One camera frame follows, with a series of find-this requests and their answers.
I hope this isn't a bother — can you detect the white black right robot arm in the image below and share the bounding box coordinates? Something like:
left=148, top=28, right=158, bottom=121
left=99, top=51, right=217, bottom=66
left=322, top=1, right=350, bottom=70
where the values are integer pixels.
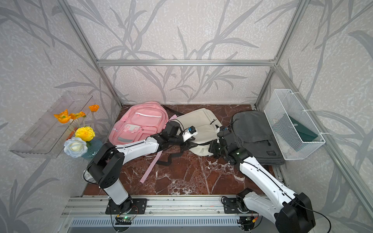
left=209, top=126, right=316, bottom=233

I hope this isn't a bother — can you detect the green book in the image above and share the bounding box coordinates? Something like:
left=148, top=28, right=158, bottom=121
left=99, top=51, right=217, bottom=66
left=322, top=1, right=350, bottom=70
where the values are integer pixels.
left=273, top=115, right=318, bottom=151

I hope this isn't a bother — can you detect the clear plastic shelf tray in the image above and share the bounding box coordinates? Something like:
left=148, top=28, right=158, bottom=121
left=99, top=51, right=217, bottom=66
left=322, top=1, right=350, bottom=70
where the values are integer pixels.
left=9, top=91, right=95, bottom=159

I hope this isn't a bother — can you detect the right controller circuit board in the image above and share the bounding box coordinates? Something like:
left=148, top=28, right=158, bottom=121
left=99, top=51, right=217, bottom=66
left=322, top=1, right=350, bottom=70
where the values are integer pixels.
left=238, top=216, right=258, bottom=231

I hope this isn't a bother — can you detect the aluminium mounting rail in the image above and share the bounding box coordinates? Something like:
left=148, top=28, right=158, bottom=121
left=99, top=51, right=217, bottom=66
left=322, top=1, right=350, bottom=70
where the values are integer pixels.
left=61, top=195, right=244, bottom=217

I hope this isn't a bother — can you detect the orange artificial poppy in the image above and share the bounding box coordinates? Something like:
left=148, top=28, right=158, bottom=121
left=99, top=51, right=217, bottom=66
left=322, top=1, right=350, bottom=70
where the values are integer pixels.
left=54, top=109, right=71, bottom=124

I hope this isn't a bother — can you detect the left controller circuit board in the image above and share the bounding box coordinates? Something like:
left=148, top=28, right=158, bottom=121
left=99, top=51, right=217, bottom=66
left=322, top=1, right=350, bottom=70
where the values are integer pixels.
left=115, top=215, right=137, bottom=226

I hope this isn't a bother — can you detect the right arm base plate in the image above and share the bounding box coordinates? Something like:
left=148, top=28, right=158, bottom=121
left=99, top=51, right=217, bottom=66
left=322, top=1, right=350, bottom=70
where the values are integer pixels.
left=220, top=196, right=249, bottom=214

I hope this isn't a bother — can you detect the pink backpack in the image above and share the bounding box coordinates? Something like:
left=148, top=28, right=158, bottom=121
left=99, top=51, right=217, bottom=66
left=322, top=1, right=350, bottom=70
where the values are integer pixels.
left=109, top=102, right=169, bottom=182

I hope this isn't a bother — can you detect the silver tin can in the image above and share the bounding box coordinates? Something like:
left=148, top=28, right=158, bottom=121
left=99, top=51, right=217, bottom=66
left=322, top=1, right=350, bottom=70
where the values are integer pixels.
left=83, top=170, right=97, bottom=184

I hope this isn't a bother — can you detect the small orange artificial flower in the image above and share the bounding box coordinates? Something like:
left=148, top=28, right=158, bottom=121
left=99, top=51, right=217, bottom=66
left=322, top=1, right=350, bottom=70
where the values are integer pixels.
left=88, top=104, right=100, bottom=113

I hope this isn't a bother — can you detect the teal glass vase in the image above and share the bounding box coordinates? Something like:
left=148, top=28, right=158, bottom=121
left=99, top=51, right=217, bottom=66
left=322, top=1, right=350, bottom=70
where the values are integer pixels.
left=82, top=139, right=103, bottom=160

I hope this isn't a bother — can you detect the controller circuit board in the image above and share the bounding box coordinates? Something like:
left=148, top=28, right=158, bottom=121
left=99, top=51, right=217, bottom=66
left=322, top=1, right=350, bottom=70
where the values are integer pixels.
left=238, top=216, right=258, bottom=231
left=115, top=215, right=137, bottom=226

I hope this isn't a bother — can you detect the grey fabric backpack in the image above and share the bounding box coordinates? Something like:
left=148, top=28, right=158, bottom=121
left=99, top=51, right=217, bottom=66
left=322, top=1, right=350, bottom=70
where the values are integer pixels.
left=231, top=111, right=285, bottom=166

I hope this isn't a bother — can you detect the white artificial rose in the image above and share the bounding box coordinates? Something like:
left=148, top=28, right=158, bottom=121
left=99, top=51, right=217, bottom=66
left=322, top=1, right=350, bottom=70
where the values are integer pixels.
left=64, top=137, right=88, bottom=158

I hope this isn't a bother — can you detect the white wire mesh basket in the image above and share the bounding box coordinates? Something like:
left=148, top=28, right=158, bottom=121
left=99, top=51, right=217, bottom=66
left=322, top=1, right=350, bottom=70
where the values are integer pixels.
left=264, top=89, right=325, bottom=161

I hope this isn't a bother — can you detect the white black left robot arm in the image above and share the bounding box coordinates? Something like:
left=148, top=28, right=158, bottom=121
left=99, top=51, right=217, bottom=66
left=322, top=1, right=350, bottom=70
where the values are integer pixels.
left=84, top=120, right=198, bottom=206

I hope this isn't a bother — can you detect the yellow artificial flower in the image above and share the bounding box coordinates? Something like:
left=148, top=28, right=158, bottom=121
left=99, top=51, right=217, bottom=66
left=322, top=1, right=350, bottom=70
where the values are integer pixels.
left=75, top=126, right=96, bottom=142

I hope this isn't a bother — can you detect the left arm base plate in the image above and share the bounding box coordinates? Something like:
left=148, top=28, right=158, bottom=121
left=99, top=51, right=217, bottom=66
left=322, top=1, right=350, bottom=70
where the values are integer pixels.
left=105, top=197, right=147, bottom=215

